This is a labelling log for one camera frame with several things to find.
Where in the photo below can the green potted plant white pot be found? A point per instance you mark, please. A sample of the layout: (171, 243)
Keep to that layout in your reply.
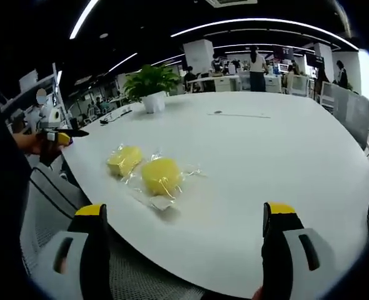
(151, 84)

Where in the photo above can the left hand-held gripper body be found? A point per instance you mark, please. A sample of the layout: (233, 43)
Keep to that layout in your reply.
(51, 117)

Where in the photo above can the long ceiling light strip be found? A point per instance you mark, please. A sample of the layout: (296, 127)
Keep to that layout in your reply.
(265, 26)

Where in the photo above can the short ceiling light strip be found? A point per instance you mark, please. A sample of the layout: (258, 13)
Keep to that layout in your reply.
(82, 18)

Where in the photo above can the grey mesh office chair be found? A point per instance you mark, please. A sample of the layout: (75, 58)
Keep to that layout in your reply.
(56, 200)

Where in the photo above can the yellow cake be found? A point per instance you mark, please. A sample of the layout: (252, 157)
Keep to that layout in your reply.
(161, 176)

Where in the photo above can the person's right hand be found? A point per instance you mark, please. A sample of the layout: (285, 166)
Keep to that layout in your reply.
(258, 293)

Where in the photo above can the person's left hand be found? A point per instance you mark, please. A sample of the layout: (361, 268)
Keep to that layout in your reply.
(29, 143)

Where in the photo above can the white counter desk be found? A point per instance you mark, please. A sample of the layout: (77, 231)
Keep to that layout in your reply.
(222, 82)

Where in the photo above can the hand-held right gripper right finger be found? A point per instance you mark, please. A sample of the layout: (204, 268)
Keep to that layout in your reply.
(278, 250)

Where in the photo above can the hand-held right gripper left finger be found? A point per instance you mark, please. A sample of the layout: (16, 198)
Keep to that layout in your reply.
(92, 256)

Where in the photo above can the grey desk partition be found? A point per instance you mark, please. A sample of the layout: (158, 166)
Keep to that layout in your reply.
(351, 112)

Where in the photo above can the white office chair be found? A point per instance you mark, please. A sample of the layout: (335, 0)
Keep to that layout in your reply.
(326, 93)

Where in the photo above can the square yellow silicone block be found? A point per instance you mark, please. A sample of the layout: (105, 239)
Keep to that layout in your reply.
(126, 159)

